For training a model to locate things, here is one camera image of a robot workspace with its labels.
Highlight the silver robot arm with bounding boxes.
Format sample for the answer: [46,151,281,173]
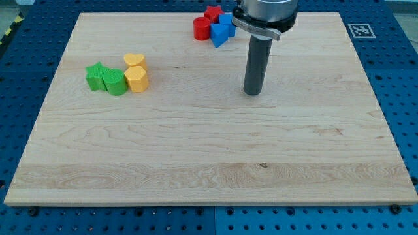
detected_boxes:
[232,0,298,40]

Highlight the yellow heart block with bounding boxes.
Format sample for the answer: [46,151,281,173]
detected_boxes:
[123,53,148,71]

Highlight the wooden board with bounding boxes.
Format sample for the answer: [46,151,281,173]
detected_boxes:
[5,12,417,207]

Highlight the yellow hexagon block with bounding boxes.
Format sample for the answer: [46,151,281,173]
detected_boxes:
[125,66,149,93]

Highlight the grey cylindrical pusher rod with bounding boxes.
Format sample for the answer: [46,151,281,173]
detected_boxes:
[243,35,272,95]

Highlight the blue triangle block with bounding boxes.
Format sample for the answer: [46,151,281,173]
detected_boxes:
[210,23,229,48]

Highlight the red cylinder block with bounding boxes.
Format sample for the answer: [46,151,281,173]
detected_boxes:
[193,16,211,40]

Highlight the blue cube block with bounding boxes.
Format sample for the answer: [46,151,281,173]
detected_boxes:
[218,14,236,37]

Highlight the green cylinder block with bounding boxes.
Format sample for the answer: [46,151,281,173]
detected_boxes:
[103,69,127,96]

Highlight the red star block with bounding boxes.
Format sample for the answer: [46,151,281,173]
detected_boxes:
[203,5,224,24]

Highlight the green star block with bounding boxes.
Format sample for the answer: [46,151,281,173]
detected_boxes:
[85,61,109,91]

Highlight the white fiducial marker tag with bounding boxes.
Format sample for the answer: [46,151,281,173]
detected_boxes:
[348,23,376,39]

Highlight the black bolt front left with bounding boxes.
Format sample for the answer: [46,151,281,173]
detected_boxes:
[27,207,39,217]

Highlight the black bolt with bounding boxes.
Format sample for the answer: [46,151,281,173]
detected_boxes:
[389,204,402,215]
[27,207,39,217]

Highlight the black bolt front right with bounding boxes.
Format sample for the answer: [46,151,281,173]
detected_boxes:
[389,204,402,215]

